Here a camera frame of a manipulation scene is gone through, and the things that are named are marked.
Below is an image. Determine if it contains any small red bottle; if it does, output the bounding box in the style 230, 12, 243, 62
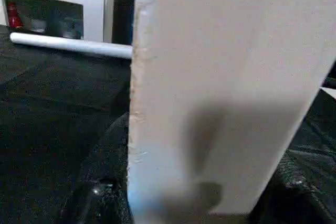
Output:
7, 1, 23, 28

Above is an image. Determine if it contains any black work mat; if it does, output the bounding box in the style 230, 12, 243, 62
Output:
0, 24, 336, 224

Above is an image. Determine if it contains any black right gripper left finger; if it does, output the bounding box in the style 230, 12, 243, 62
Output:
59, 112, 132, 224

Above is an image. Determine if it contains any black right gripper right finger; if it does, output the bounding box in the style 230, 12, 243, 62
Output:
246, 145, 336, 224

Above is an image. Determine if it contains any white plastic table leg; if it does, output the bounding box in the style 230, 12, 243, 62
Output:
9, 31, 133, 60

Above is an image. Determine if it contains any white plastic table top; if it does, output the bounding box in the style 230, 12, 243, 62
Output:
127, 0, 336, 224

